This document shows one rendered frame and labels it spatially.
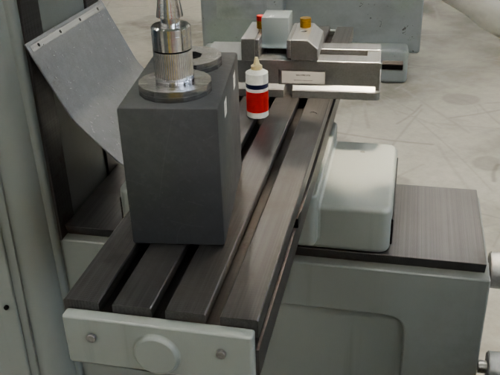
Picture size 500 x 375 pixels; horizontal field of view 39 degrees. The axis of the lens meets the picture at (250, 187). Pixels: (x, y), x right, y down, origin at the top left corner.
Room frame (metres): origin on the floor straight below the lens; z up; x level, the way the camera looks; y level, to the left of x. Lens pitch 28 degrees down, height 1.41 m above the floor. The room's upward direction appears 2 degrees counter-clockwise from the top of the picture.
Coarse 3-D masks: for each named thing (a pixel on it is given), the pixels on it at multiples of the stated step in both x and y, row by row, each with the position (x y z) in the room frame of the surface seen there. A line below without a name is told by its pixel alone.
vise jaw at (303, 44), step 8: (296, 24) 1.41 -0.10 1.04; (312, 24) 1.40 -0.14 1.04; (296, 32) 1.34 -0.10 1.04; (304, 32) 1.34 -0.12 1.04; (312, 32) 1.35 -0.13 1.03; (320, 32) 1.38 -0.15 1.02; (288, 40) 1.30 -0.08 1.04; (296, 40) 1.29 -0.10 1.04; (304, 40) 1.29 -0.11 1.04; (312, 40) 1.31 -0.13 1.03; (320, 40) 1.34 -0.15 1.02; (288, 48) 1.30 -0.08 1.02; (296, 48) 1.29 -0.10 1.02; (304, 48) 1.29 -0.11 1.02; (312, 48) 1.29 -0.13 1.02; (320, 48) 1.33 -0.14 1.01; (288, 56) 1.30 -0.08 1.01; (296, 56) 1.29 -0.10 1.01; (304, 56) 1.29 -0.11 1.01; (312, 56) 1.29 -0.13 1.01
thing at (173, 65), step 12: (156, 48) 0.81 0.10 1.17; (168, 48) 0.80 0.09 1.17; (180, 48) 0.81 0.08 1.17; (156, 60) 0.81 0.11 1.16; (168, 60) 0.80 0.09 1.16; (180, 60) 0.81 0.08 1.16; (192, 60) 0.82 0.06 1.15; (156, 72) 0.81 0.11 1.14; (168, 72) 0.80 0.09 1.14; (180, 72) 0.80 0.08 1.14; (192, 72) 0.82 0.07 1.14; (168, 84) 0.80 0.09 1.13; (180, 84) 0.80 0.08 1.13
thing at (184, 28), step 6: (156, 24) 0.83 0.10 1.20; (180, 24) 0.83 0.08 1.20; (186, 24) 0.82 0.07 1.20; (156, 30) 0.81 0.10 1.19; (162, 30) 0.80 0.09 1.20; (168, 30) 0.80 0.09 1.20; (174, 30) 0.80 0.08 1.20; (180, 30) 0.81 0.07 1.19; (186, 30) 0.81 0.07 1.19; (156, 36) 0.81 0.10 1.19; (162, 36) 0.80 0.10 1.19; (168, 36) 0.80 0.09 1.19; (174, 36) 0.80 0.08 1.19; (180, 36) 0.81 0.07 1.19
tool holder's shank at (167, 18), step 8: (160, 0) 0.82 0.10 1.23; (168, 0) 0.81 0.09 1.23; (176, 0) 0.82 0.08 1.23; (160, 8) 0.81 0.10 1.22; (168, 8) 0.81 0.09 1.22; (176, 8) 0.82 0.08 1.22; (160, 16) 0.81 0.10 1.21; (168, 16) 0.81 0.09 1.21; (176, 16) 0.81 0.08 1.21; (168, 24) 0.81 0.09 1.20; (176, 24) 0.82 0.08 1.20
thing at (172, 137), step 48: (192, 48) 0.96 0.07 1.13; (144, 96) 0.80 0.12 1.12; (192, 96) 0.79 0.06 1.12; (144, 144) 0.77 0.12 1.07; (192, 144) 0.76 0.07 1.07; (240, 144) 0.97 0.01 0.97; (144, 192) 0.77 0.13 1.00; (192, 192) 0.76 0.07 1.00; (144, 240) 0.77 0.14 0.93; (192, 240) 0.76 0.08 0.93
